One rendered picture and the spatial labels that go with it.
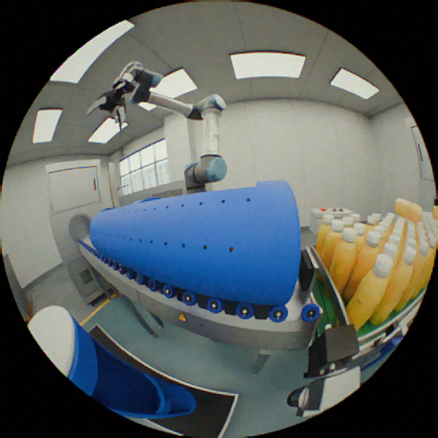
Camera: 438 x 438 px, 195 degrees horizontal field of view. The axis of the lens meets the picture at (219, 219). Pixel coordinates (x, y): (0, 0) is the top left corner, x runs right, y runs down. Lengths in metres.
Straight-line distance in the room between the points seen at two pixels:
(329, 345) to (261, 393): 1.00
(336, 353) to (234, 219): 0.28
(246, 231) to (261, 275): 0.07
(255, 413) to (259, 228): 1.23
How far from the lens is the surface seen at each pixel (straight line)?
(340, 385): 0.43
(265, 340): 0.39
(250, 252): 0.18
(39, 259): 5.15
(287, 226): 0.18
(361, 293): 0.31
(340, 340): 0.28
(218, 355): 1.30
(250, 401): 1.23
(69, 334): 0.37
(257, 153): 3.09
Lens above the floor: 1.23
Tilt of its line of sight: 14 degrees down
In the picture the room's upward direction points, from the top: 7 degrees counter-clockwise
